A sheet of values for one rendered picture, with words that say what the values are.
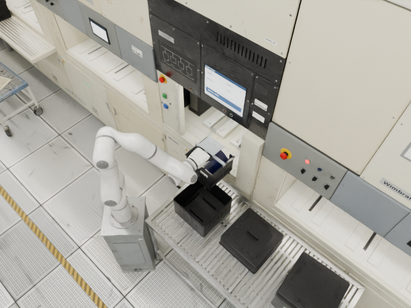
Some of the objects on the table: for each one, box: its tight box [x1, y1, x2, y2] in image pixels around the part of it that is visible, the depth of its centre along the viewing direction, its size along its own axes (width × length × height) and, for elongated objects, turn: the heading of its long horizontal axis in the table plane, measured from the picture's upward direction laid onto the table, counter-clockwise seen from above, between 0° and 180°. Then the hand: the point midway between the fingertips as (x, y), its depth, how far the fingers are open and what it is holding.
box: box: [271, 252, 350, 308], centre depth 191 cm, size 29×29×25 cm
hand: (210, 148), depth 205 cm, fingers closed on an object, 3 cm apart
